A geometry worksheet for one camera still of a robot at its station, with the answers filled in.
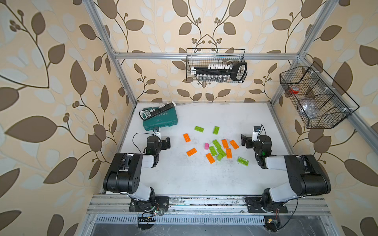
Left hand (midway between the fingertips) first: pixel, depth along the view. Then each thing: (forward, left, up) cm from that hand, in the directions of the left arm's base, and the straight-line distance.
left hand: (159, 136), depth 95 cm
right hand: (+1, -60, +1) cm, 60 cm away
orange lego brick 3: (-3, -44, -4) cm, 44 cm away
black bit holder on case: (+18, +14, 0) cm, 23 cm away
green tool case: (+17, -3, -3) cm, 17 cm away
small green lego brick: (-13, -39, -3) cm, 41 cm away
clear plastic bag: (-2, -79, +30) cm, 84 cm away
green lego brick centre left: (-8, -35, -5) cm, 37 cm away
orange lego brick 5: (-12, -33, -5) cm, 36 cm away
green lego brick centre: (-8, -41, -5) cm, 42 cm away
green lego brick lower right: (-14, -53, -4) cm, 55 cm away
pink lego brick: (-5, -31, -3) cm, 32 cm away
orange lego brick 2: (-8, -21, -5) cm, 24 cm away
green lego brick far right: (+8, -39, -4) cm, 40 cm away
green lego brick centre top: (-2, -38, -5) cm, 38 cm away
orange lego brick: (+2, -18, -4) cm, 19 cm away
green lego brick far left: (+10, -26, -5) cm, 29 cm away
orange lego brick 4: (-2, -49, -4) cm, 49 cm away
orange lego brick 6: (-9, -46, -5) cm, 47 cm away
